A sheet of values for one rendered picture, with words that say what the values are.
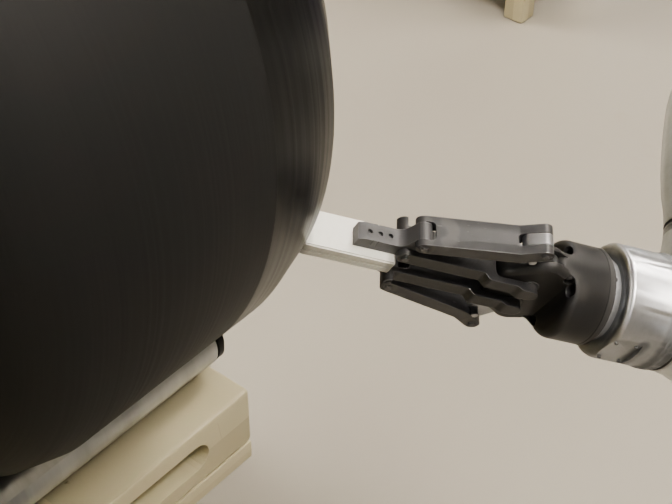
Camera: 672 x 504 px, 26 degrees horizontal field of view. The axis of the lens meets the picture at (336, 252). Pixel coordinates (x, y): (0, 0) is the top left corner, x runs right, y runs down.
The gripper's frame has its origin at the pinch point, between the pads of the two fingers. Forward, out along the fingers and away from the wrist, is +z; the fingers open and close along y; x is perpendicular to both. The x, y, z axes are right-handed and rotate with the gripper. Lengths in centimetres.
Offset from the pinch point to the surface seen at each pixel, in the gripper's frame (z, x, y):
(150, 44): 20.7, -5.6, -23.0
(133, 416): 10.4, -9.3, 15.8
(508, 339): -75, 58, 110
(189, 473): 4.0, -10.6, 21.8
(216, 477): 1.2, -9.7, 23.9
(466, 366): -67, 52, 111
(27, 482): 17.6, -16.0, 15.1
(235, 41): 15.7, -2.7, -21.5
